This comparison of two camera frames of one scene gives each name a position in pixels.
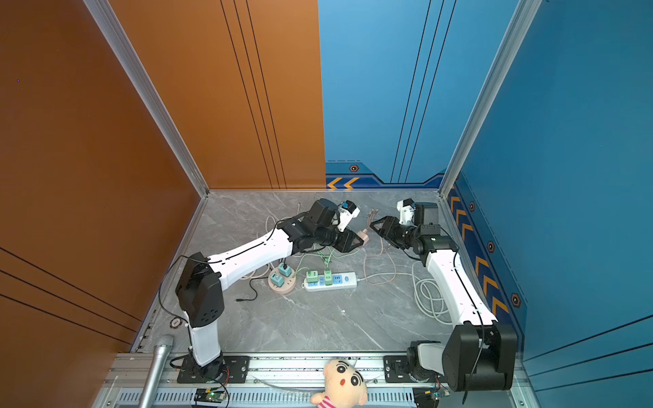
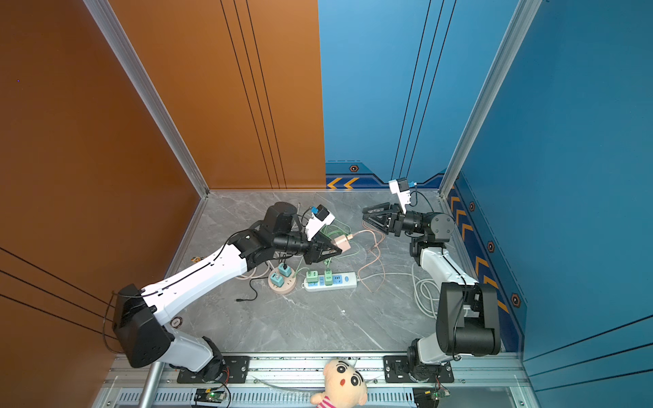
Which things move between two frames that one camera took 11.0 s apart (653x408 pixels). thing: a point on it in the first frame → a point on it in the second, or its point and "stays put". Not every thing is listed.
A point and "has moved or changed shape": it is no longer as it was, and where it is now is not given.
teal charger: x=277 y=280 stays put
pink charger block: x=363 y=235 has moved or changed shape
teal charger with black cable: x=286 y=272 stays put
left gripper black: x=346 y=244 → x=316 y=246
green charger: x=312 y=276 stays put
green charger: x=328 y=277 stays put
